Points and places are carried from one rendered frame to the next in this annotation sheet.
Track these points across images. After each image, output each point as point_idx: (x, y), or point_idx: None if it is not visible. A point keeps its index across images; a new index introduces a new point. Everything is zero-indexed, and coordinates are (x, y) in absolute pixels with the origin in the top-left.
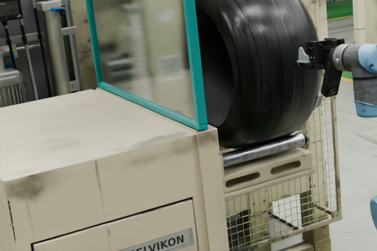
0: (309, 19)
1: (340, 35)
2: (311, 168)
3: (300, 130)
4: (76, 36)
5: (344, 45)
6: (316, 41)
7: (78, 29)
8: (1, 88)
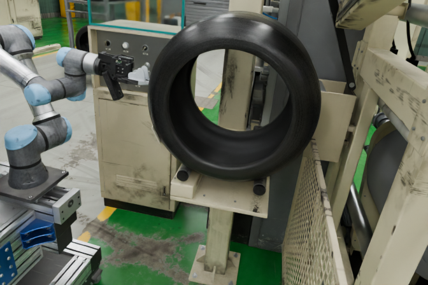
0: (158, 57)
1: None
2: (172, 195)
3: None
4: (356, 61)
5: (94, 53)
6: (125, 57)
7: (358, 56)
8: None
